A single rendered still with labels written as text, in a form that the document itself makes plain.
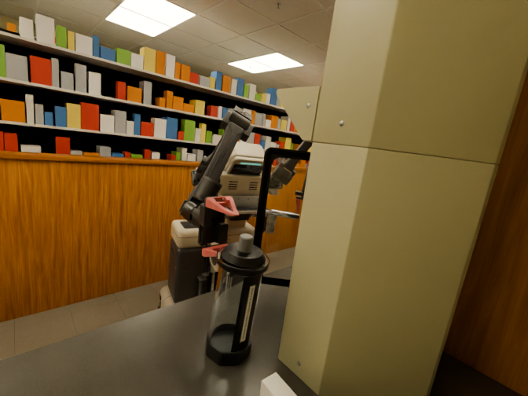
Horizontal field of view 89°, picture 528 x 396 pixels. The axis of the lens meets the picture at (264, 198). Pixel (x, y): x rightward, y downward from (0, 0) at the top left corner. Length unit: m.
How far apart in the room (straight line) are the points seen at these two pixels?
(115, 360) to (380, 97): 0.68
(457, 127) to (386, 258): 0.23
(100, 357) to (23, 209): 1.75
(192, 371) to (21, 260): 1.96
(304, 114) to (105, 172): 1.97
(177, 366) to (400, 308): 0.44
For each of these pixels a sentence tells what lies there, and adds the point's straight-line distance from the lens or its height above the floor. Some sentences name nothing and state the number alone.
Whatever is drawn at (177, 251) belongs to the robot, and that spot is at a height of 0.67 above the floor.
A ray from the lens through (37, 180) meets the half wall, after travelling 2.30.
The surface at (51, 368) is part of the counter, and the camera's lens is 0.71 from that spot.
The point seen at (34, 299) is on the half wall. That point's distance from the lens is 2.60.
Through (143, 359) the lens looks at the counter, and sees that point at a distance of 0.68.
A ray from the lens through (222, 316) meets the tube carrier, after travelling 0.58.
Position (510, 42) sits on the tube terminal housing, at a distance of 0.56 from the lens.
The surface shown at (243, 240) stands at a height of 1.21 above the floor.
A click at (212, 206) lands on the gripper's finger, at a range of 0.59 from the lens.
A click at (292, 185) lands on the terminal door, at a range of 0.74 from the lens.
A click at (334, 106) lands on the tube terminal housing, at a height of 1.47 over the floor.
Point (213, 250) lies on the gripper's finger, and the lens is 0.63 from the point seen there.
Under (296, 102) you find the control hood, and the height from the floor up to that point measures 1.48.
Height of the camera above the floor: 1.40
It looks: 11 degrees down
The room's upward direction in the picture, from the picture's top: 7 degrees clockwise
